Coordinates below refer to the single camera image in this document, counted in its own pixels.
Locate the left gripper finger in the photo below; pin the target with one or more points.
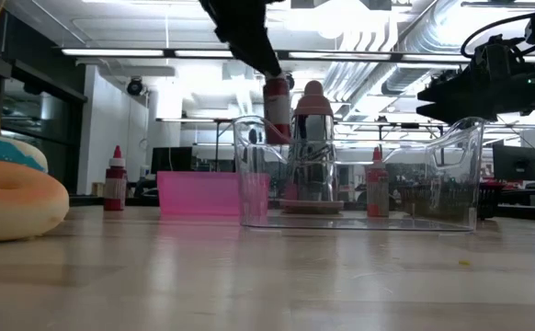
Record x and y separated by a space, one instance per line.
212 11
249 37

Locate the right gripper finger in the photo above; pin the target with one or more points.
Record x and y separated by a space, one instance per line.
451 112
447 92

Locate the dark red squeeze bottle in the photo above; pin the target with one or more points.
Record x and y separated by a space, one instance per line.
115 184
377 188
276 115

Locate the blue frosted toy donut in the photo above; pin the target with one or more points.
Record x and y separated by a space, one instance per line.
1 149

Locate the orange toy donut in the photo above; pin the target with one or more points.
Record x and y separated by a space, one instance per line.
19 207

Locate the black ceiling spotlight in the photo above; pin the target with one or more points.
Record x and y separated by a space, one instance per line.
290 82
134 86

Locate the black computer monitor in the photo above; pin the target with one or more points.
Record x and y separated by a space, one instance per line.
515 163
171 161

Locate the black mesh basket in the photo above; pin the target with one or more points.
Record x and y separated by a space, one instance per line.
489 202

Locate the long ceiling strip light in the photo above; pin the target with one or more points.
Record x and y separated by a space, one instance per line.
111 52

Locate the clear plastic bin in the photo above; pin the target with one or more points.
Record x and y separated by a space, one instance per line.
249 193

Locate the pink plastic tray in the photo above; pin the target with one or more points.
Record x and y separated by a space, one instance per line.
194 193

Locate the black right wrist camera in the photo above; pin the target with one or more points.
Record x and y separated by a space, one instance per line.
497 57

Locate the silver ventilation duct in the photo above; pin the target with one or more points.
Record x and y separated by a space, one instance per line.
405 76

